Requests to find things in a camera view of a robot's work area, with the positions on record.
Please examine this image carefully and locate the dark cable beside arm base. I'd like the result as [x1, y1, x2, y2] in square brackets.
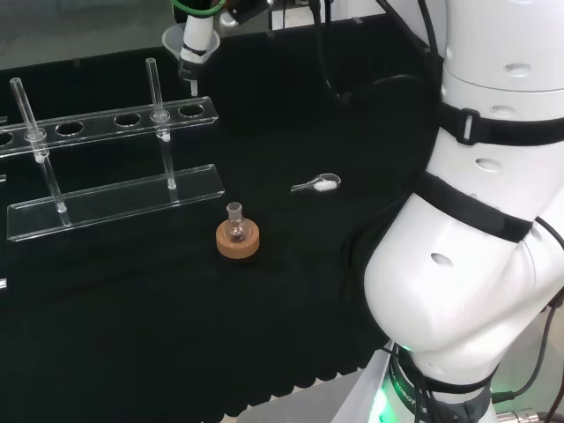
[531, 218, 564, 423]

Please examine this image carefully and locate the small glass round-bottom flask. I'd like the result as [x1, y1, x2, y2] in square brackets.
[223, 201, 249, 242]

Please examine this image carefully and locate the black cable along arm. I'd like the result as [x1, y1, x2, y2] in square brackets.
[377, 0, 445, 67]

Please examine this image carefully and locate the clear plastic funnel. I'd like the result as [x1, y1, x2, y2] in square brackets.
[161, 25, 220, 96]

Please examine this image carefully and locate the pale white board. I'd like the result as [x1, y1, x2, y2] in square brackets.
[339, 347, 397, 423]

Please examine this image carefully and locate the brown cork ring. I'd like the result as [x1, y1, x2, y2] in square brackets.
[215, 219, 261, 260]

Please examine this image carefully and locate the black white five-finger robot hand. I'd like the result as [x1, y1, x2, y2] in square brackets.
[174, 0, 221, 85]

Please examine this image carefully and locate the black hanging cable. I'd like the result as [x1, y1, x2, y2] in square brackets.
[308, 0, 353, 109]

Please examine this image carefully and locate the black bench cloth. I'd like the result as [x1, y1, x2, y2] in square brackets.
[0, 12, 444, 419]

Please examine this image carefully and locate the clear acrylic funnel stand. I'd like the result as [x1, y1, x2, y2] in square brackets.
[0, 57, 226, 243]

